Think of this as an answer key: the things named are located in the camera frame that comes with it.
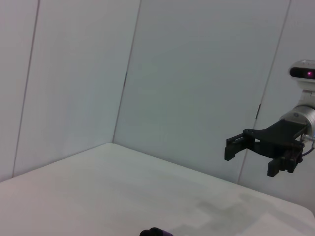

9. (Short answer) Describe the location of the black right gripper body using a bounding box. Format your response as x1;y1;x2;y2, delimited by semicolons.
243;118;307;174

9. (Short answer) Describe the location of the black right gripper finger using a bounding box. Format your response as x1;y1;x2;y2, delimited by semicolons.
267;157;286;177
224;134;256;162

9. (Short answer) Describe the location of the blue-purple rag black trim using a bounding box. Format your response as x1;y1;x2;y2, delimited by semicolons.
139;227;174;236

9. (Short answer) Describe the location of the silver gripper cable connector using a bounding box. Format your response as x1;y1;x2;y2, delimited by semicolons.
302;132;315;144

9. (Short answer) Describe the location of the thin gray gripper cable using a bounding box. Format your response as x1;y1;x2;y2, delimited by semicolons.
301;144;315;157

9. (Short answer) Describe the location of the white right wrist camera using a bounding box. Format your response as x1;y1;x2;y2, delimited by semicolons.
288;59;315;99

